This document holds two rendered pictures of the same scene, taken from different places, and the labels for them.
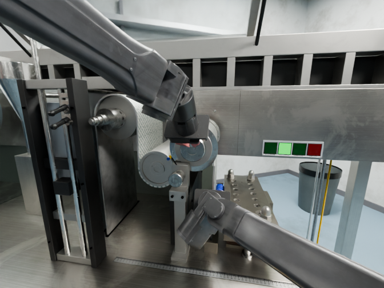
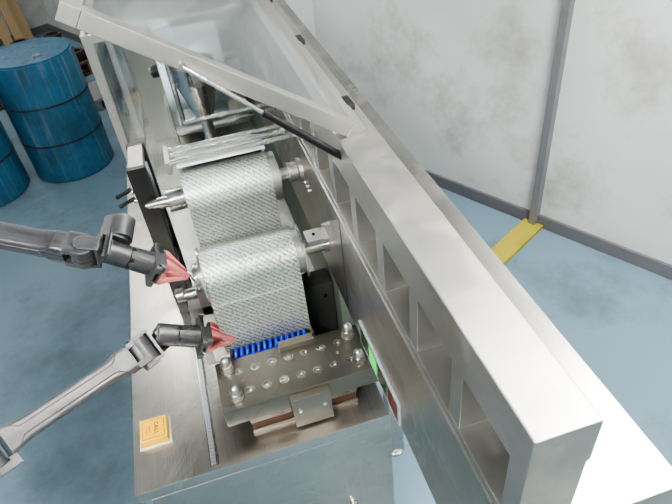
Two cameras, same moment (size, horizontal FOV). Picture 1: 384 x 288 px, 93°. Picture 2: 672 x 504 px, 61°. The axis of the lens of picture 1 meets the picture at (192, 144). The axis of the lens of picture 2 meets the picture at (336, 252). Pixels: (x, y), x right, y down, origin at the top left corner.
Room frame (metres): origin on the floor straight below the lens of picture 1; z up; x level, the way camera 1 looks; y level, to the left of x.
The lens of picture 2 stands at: (0.44, -1.16, 2.19)
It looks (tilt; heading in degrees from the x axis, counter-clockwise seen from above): 40 degrees down; 68
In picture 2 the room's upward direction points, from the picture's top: 7 degrees counter-clockwise
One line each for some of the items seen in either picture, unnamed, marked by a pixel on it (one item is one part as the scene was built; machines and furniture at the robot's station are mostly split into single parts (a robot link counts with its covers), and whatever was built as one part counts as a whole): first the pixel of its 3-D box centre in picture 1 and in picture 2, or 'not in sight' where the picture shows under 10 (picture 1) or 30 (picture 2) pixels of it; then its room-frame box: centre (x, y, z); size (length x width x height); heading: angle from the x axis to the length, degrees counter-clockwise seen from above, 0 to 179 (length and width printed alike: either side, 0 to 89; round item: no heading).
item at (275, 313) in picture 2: (214, 179); (264, 319); (0.65, -0.09, 1.10); 0.23 x 0.01 x 0.18; 170
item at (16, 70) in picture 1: (18, 72); (193, 70); (0.77, 0.69, 1.50); 0.14 x 0.14 x 0.06
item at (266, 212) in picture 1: (266, 212); (235, 391); (0.51, -0.23, 1.05); 0.04 x 0.04 x 0.04
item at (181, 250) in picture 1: (180, 212); (205, 323); (0.51, 0.04, 1.05); 0.06 x 0.05 x 0.31; 170
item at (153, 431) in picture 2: not in sight; (154, 431); (0.29, -0.12, 0.91); 0.07 x 0.07 x 0.02; 80
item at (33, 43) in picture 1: (36, 64); (175, 92); (0.67, 0.53, 1.51); 0.02 x 0.02 x 0.20
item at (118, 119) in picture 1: (111, 119); (178, 198); (0.56, 0.25, 1.33); 0.06 x 0.06 x 0.06; 80
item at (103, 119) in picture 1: (98, 120); (156, 203); (0.50, 0.26, 1.33); 0.06 x 0.03 x 0.03; 170
